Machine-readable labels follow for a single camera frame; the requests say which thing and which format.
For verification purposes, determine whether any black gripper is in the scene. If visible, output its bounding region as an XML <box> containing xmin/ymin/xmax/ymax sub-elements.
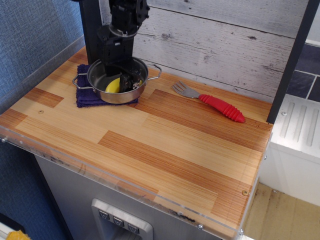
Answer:
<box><xmin>97</xmin><ymin>25</ymin><xmax>141</xmax><ymax>93</ymax></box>

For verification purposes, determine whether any yellow toy banana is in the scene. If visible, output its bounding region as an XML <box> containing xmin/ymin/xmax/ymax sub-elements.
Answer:
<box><xmin>105</xmin><ymin>77</ymin><xmax>143</xmax><ymax>94</ymax></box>

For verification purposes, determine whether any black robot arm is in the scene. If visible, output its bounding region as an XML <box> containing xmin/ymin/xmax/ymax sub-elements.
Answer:
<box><xmin>97</xmin><ymin>0</ymin><xmax>150</xmax><ymax>93</ymax></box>

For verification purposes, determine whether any yellow object at corner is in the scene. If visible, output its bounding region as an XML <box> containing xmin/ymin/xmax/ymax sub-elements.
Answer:
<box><xmin>6</xmin><ymin>230</ymin><xmax>31</xmax><ymax>240</ymax></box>

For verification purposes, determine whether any stainless steel pot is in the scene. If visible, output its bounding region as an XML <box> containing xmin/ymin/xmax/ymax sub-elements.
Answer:
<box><xmin>72</xmin><ymin>57</ymin><xmax>162</xmax><ymax>105</ymax></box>

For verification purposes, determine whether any purple cloth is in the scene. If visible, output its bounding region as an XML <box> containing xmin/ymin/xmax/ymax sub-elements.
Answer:
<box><xmin>76</xmin><ymin>64</ymin><xmax>139</xmax><ymax>108</ymax></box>

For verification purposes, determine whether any silver dispenser panel with buttons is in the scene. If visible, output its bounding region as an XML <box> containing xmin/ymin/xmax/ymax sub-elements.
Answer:
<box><xmin>91</xmin><ymin>198</ymin><xmax>154</xmax><ymax>240</ymax></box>

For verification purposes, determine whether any clear acrylic edge guard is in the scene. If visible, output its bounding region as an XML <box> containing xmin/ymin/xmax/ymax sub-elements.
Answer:
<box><xmin>0</xmin><ymin>124</ymin><xmax>273</xmax><ymax>238</ymax></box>

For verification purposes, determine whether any white ridged appliance top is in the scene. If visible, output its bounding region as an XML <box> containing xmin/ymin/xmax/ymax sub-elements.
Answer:
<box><xmin>271</xmin><ymin>94</ymin><xmax>320</xmax><ymax>159</ymax></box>

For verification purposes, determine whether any black left vertical post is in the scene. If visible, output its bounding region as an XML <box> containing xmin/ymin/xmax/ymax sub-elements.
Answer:
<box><xmin>79</xmin><ymin>0</ymin><xmax>102</xmax><ymax>64</ymax></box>

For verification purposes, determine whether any black vertical post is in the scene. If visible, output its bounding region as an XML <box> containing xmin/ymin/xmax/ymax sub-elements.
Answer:
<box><xmin>79</xmin><ymin>0</ymin><xmax>102</xmax><ymax>64</ymax></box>
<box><xmin>266</xmin><ymin>0</ymin><xmax>320</xmax><ymax>124</ymax></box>

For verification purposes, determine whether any fork with red handle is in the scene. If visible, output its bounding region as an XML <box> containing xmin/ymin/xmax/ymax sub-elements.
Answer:
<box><xmin>172</xmin><ymin>81</ymin><xmax>246</xmax><ymax>123</ymax></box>

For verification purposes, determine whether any black right vertical post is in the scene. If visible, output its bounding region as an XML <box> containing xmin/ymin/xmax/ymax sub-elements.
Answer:
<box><xmin>266</xmin><ymin>0</ymin><xmax>320</xmax><ymax>124</ymax></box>

